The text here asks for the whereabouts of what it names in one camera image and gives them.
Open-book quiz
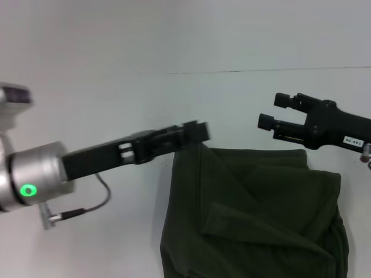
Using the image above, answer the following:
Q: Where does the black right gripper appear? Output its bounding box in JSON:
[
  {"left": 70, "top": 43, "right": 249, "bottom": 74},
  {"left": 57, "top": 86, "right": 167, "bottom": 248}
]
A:
[{"left": 257, "top": 92, "right": 371, "bottom": 154}]

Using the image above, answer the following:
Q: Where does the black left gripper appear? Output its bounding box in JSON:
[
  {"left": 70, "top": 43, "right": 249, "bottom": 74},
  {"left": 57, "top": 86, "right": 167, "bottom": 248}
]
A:
[{"left": 60, "top": 119, "right": 212, "bottom": 183}]

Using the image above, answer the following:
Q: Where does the dark green FREE t-shirt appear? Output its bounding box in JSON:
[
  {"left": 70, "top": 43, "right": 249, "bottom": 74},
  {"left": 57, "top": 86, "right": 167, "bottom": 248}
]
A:
[{"left": 159, "top": 142, "right": 350, "bottom": 278}]

